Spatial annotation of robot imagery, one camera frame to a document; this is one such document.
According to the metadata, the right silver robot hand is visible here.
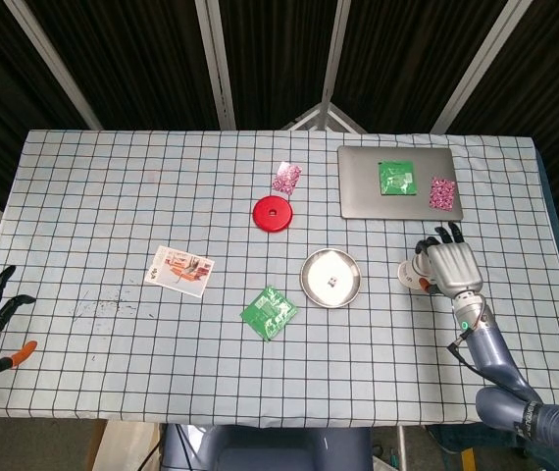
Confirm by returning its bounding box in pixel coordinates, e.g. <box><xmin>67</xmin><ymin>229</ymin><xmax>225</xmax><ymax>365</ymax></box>
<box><xmin>414</xmin><ymin>221</ymin><xmax>486</xmax><ymax>298</ymax></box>

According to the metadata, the white paper cup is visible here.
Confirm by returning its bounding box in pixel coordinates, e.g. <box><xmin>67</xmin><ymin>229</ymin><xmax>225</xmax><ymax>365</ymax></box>
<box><xmin>396</xmin><ymin>252</ymin><xmax>435</xmax><ymax>290</ymax></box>

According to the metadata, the round steel plate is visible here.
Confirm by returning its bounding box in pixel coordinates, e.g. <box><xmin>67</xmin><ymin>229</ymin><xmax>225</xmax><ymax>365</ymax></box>
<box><xmin>299</xmin><ymin>247</ymin><xmax>363</xmax><ymax>309</ymax></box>

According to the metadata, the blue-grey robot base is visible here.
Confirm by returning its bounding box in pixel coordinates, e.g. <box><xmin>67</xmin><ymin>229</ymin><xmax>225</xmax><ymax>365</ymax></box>
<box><xmin>160</xmin><ymin>424</ymin><xmax>374</xmax><ymax>471</ymax></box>

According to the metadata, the pink patterned sachet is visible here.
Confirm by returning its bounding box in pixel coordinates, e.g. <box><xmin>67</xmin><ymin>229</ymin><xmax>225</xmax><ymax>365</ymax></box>
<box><xmin>429</xmin><ymin>177</ymin><xmax>457</xmax><ymax>211</ymax></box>
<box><xmin>272</xmin><ymin>161</ymin><xmax>303</xmax><ymax>196</ymax></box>

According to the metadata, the small green foil packet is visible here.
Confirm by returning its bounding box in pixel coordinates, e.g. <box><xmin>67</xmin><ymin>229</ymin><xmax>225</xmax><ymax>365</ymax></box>
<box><xmin>377</xmin><ymin>159</ymin><xmax>417</xmax><ymax>196</ymax></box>

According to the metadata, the dark blue under cloth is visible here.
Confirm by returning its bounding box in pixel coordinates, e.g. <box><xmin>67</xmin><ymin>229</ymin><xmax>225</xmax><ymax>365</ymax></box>
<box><xmin>535</xmin><ymin>141</ymin><xmax>559</xmax><ymax>300</ymax></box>

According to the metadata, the grey closed laptop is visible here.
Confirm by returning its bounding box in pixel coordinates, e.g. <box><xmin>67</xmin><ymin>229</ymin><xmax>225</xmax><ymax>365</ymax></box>
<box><xmin>336</xmin><ymin>144</ymin><xmax>465</xmax><ymax>221</ymax></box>

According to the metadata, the metal table leg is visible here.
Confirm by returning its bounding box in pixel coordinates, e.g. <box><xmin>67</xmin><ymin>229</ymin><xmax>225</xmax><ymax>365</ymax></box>
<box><xmin>395</xmin><ymin>425</ymin><xmax>407</xmax><ymax>471</ymax></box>

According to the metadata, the red round disc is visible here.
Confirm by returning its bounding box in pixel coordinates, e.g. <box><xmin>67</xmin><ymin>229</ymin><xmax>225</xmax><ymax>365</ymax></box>
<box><xmin>252</xmin><ymin>194</ymin><xmax>294</xmax><ymax>234</ymax></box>

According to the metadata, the large green foil packet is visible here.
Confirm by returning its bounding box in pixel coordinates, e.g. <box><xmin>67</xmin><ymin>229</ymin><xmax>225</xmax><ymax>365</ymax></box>
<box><xmin>238</xmin><ymin>285</ymin><xmax>298</xmax><ymax>341</ymax></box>

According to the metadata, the light blue checked tablecloth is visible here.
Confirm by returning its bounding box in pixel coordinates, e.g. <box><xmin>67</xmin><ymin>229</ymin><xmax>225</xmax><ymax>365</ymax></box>
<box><xmin>0</xmin><ymin>129</ymin><xmax>559</xmax><ymax>424</ymax></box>

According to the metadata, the illustrated postcard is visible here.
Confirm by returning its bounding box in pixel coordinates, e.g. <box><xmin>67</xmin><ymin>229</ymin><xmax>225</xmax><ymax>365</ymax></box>
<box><xmin>144</xmin><ymin>245</ymin><xmax>216</xmax><ymax>298</ymax></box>

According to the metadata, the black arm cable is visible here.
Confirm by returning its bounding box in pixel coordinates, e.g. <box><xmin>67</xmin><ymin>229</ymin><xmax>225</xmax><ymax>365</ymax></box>
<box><xmin>447</xmin><ymin>296</ymin><xmax>531</xmax><ymax>398</ymax></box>

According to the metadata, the white metal frame post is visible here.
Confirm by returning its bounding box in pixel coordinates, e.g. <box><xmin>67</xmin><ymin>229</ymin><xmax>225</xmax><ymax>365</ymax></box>
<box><xmin>430</xmin><ymin>0</ymin><xmax>524</xmax><ymax>133</ymax></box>
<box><xmin>194</xmin><ymin>0</ymin><xmax>237</xmax><ymax>131</ymax></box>
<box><xmin>3</xmin><ymin>0</ymin><xmax>103</xmax><ymax>131</ymax></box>
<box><xmin>319</xmin><ymin>0</ymin><xmax>354</xmax><ymax>107</ymax></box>

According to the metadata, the white triangular frame bracket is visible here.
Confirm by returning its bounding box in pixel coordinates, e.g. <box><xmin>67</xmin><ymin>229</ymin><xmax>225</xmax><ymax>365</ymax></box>
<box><xmin>280</xmin><ymin>101</ymin><xmax>368</xmax><ymax>133</ymax></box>

